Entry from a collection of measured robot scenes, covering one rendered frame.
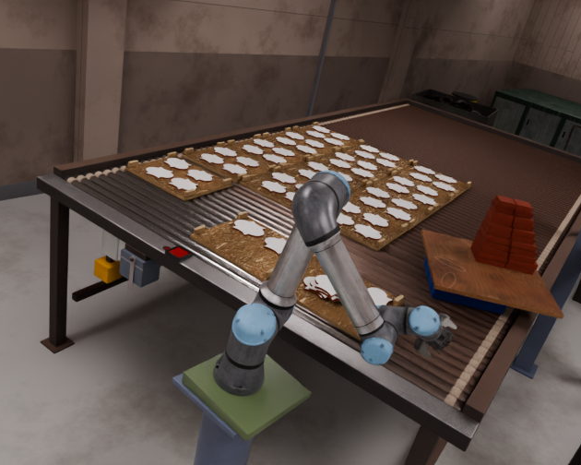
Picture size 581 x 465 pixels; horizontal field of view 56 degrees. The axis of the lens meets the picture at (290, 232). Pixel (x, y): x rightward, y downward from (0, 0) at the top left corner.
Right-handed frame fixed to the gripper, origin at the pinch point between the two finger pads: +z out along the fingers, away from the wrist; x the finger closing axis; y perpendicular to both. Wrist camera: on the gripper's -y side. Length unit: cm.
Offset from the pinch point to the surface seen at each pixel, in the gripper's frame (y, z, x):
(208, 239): -93, 7, -29
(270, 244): -77, 21, -14
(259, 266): -67, 8, -23
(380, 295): -28.2, 24.8, -0.4
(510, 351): 19.1, 30.7, 14.6
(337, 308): -32.3, 9.2, -14.5
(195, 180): -142, 37, -16
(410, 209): -70, 102, 49
